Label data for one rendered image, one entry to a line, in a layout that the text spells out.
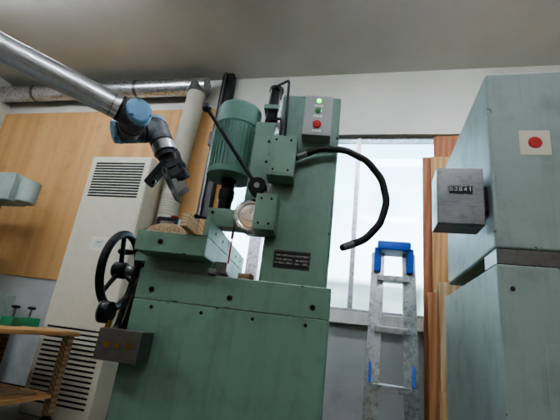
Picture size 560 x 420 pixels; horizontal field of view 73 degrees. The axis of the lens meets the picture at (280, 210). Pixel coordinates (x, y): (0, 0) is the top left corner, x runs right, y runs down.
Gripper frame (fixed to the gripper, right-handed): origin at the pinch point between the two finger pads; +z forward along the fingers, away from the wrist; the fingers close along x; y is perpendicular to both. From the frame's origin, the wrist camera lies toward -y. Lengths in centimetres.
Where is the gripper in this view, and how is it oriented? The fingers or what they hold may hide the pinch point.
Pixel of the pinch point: (177, 200)
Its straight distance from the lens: 147.0
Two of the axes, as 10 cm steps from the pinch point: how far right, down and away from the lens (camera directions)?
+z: 3.9, 8.6, -3.2
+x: 0.9, 3.1, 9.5
